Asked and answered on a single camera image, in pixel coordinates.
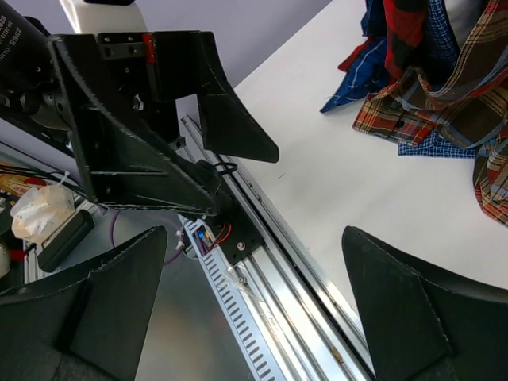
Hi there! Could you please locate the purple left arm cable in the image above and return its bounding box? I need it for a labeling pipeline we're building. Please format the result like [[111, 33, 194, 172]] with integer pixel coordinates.
[[109, 209, 186, 267]]

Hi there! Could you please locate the slotted grey cable duct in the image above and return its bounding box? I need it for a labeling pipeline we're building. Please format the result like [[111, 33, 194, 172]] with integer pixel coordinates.
[[179, 216, 285, 380]]

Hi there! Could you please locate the brown red plaid shirt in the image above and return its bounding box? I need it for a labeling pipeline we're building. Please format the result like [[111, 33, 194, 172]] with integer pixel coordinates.
[[352, 1, 507, 224]]

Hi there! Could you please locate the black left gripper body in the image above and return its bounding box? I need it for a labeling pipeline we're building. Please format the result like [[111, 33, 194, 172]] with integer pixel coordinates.
[[48, 31, 238, 216]]

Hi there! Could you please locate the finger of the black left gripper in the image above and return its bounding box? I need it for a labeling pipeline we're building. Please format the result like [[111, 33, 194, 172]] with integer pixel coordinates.
[[197, 32, 279, 163], [89, 106, 221, 216]]

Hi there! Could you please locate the blue checked shirt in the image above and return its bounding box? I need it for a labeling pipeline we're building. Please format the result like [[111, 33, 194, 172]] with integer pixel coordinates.
[[320, 0, 482, 159]]

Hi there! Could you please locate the crumpled plastic bag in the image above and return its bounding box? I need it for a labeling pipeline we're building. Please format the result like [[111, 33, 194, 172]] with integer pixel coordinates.
[[10, 185, 75, 244]]

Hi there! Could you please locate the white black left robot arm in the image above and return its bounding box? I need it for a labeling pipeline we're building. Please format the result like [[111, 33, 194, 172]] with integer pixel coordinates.
[[1, 1, 279, 216]]

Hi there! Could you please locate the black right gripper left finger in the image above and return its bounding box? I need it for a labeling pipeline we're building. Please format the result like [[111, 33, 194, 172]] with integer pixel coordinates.
[[1, 226, 167, 380]]

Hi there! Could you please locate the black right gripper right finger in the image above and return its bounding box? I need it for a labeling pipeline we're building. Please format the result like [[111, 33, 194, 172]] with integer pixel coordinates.
[[342, 226, 507, 380]]

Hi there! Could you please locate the aluminium mounting rail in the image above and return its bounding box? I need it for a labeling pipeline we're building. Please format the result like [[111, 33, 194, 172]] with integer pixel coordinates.
[[180, 114, 378, 381]]

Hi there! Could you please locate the red black plaid shirt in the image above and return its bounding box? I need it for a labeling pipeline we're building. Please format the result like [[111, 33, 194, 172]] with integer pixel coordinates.
[[338, 0, 427, 79]]

